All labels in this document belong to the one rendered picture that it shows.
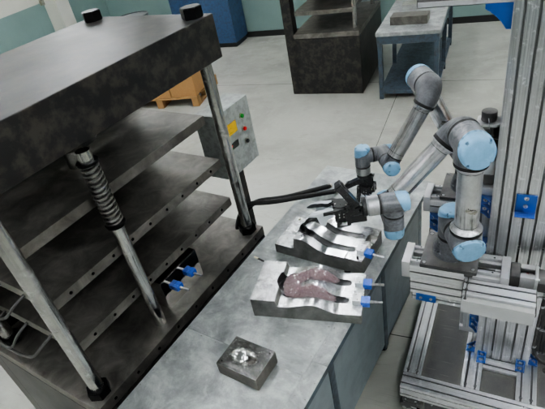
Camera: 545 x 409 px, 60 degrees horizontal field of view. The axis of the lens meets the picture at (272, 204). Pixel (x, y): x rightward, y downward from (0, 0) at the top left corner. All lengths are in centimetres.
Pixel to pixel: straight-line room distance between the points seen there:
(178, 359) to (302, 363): 56
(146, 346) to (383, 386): 136
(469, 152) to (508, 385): 146
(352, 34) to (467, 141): 450
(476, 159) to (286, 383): 112
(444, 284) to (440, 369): 69
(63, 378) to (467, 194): 188
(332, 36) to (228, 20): 328
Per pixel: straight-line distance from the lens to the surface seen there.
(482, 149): 166
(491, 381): 278
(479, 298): 210
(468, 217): 183
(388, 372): 301
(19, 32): 951
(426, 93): 219
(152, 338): 240
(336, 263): 240
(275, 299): 218
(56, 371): 252
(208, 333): 229
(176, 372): 221
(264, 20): 934
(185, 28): 216
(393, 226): 178
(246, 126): 280
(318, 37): 616
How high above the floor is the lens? 247
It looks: 35 degrees down
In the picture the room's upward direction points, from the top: 12 degrees counter-clockwise
